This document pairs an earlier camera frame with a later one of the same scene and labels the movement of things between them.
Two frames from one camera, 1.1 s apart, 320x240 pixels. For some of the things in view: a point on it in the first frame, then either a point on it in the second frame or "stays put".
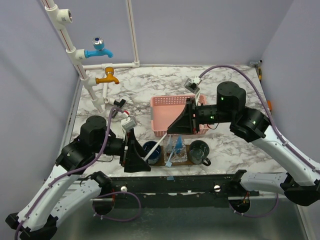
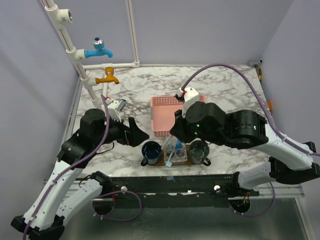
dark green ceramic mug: [199, 151] stays put
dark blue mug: [154, 156] stays put
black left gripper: [132, 157] -> [132, 135]
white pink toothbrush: [153, 148] -> [166, 141]
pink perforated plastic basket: [164, 109] stays put
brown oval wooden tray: [162, 161] stays put
